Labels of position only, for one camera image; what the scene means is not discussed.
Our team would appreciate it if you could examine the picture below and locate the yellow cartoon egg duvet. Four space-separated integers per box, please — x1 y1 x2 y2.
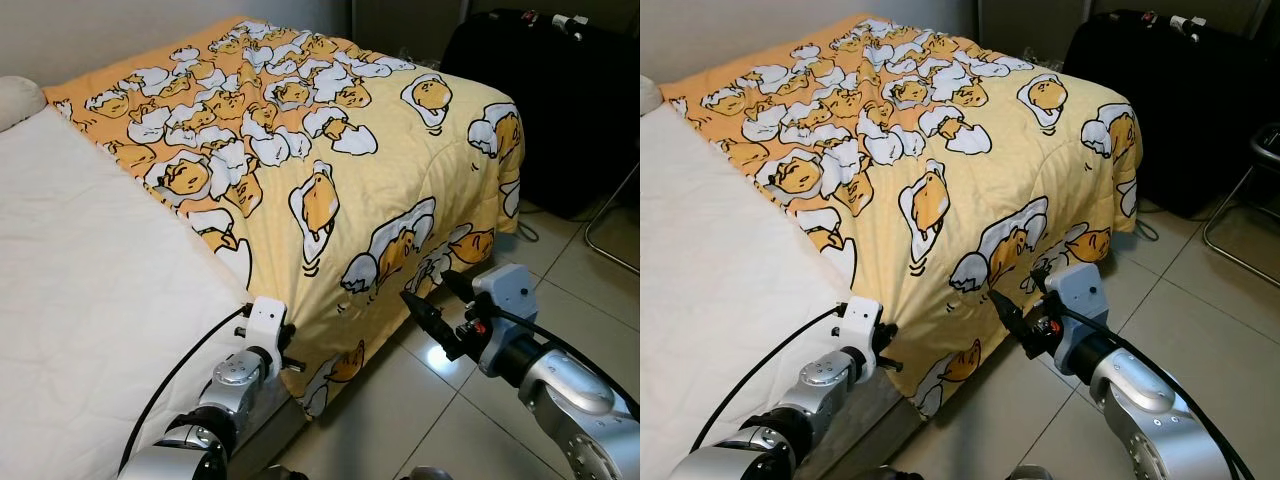
660 15 1145 420
45 15 525 420

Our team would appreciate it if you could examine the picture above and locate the beige bed base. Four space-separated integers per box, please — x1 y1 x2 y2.
225 393 312 477
850 378 928 473

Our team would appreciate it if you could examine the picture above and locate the black standing fan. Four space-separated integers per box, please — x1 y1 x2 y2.
1202 124 1280 287
583 160 641 277

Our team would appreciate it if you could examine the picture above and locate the white quilted mattress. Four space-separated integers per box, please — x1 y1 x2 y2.
640 100 867 473
0 105 251 480

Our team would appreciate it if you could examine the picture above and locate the black suitcase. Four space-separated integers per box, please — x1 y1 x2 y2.
440 10 641 222
1062 10 1280 222

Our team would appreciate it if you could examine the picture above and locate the white luggage tag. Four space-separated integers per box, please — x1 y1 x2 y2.
1165 12 1207 44
548 12 592 42

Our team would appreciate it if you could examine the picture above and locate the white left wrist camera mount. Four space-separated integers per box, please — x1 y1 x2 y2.
243 297 292 367
838 297 887 367

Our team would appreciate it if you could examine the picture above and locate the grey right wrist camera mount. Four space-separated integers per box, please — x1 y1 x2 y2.
1045 263 1107 347
472 265 532 347

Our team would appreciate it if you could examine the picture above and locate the black floor cable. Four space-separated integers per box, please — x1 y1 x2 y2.
510 205 542 244
1130 200 1163 242

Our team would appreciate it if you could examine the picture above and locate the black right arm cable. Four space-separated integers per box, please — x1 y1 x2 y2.
484 308 641 423
1062 308 1258 480

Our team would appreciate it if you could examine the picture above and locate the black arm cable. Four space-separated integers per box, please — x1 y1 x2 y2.
118 304 251 473
484 308 641 423
1062 308 1258 480
690 304 846 456

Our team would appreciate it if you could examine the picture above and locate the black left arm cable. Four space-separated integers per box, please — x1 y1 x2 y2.
118 304 251 473
690 304 846 456

